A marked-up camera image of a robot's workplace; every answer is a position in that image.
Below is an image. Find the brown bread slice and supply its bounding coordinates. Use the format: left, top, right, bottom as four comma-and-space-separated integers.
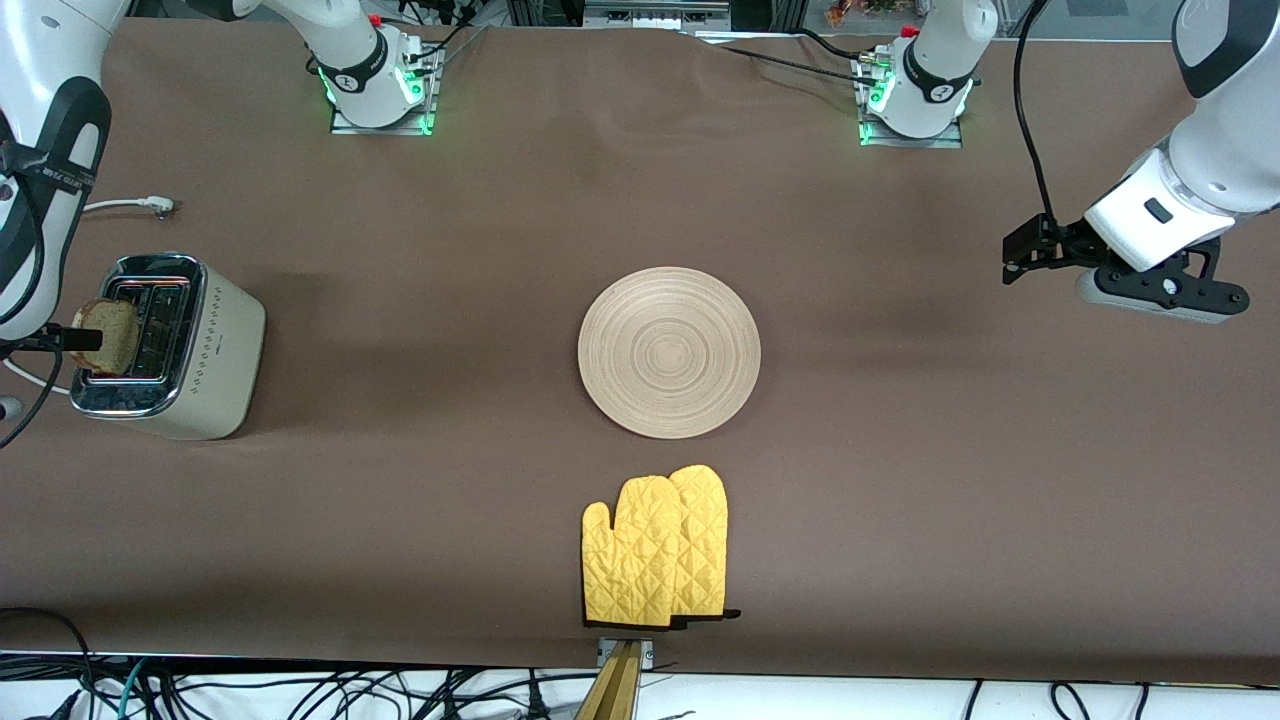
70, 298, 141, 377

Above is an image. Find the round wooden plate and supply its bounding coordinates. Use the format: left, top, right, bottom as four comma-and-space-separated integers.
577, 266, 762, 440

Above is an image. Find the cream and chrome toaster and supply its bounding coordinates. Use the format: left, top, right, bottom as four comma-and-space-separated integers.
70, 252, 267, 441

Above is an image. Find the grey background device box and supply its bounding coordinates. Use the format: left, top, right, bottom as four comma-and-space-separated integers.
583, 0, 733, 31

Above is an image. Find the yellow quilted oven mitt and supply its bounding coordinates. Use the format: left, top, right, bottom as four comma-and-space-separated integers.
668, 464, 743, 626
581, 476, 693, 631

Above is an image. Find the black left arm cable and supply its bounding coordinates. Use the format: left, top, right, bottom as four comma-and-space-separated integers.
1012, 0, 1063, 229

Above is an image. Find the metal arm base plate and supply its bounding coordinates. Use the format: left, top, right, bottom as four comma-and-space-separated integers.
858, 55, 964, 149
330, 45, 443, 136

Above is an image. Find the white toaster power cable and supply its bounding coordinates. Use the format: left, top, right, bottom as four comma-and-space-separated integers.
0, 195, 181, 394

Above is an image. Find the black looped floor cable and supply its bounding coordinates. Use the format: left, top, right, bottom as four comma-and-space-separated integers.
0, 606, 96, 720

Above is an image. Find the black table cable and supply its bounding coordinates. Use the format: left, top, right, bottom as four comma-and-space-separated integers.
700, 28, 886, 89

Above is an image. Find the teal floor cable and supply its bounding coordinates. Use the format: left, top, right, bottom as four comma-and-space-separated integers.
115, 657, 153, 720

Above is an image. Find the metal beam bracket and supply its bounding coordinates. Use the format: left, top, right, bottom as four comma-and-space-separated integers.
597, 637, 657, 669

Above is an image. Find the yellow camera stand beam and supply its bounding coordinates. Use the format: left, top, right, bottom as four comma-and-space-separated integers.
575, 642, 641, 720

